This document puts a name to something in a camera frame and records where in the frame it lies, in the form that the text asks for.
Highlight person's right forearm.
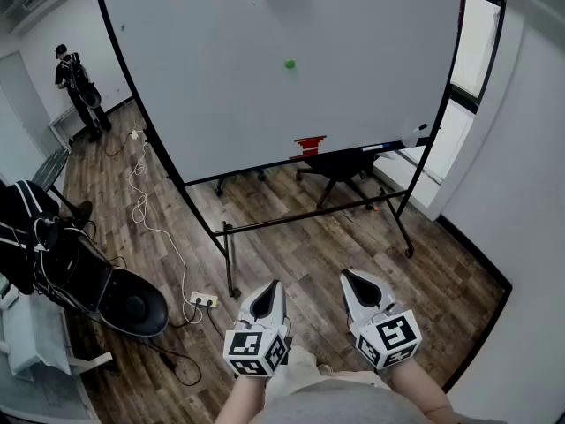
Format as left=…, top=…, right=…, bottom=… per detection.
left=388, top=354, right=456, bottom=424

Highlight white side table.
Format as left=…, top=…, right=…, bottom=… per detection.
left=48, top=103, right=79, bottom=146

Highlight person's grey shirt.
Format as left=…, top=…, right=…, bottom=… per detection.
left=250, top=377, right=509, bottom=424

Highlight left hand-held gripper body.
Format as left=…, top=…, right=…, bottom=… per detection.
left=222, top=318, right=295, bottom=378

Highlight whiteboard on black stand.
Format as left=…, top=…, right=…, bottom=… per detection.
left=92, top=0, right=470, bottom=300

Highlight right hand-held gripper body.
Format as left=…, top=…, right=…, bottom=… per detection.
left=347, top=299, right=424, bottom=371

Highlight white power cable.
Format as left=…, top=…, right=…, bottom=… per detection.
left=126, top=125, right=205, bottom=326

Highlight black office chair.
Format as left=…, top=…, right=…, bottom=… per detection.
left=34, top=218, right=171, bottom=340
left=294, top=148, right=390, bottom=212

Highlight person's beige trousers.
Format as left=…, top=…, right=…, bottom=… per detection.
left=264, top=344, right=390, bottom=398

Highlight black chair base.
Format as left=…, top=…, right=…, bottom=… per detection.
left=215, top=169, right=269, bottom=197

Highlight black-framed window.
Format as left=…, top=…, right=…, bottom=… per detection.
left=403, top=0, right=509, bottom=186

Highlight white power strip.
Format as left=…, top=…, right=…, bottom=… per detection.
left=189, top=291, right=220, bottom=310

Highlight person's left forearm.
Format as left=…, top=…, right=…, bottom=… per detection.
left=214, top=371, right=271, bottom=424

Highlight black floor cable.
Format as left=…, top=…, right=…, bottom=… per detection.
left=145, top=306, right=226, bottom=388
left=102, top=135, right=136, bottom=159

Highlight black white-striped bag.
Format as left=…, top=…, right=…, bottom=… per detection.
left=0, top=178, right=62, bottom=296

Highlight clear plastic pen holder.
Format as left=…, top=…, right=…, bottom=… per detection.
left=398, top=122, right=432, bottom=149

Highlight white low table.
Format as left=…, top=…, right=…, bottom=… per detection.
left=0, top=296, right=115, bottom=424

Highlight red plastic board accessory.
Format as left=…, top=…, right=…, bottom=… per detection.
left=289, top=134, right=328, bottom=161

